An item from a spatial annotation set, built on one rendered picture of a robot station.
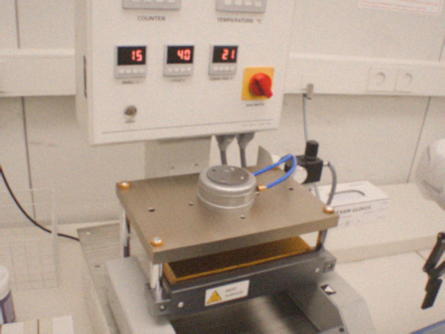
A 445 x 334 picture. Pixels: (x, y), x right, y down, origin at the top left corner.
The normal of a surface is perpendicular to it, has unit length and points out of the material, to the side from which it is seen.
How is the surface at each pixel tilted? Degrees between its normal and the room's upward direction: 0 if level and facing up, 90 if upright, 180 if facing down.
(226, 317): 0
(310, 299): 90
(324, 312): 90
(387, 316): 0
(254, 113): 90
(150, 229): 0
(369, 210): 90
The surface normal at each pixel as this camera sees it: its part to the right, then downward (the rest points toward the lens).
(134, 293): 0.08, -0.90
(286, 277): 0.42, 0.41
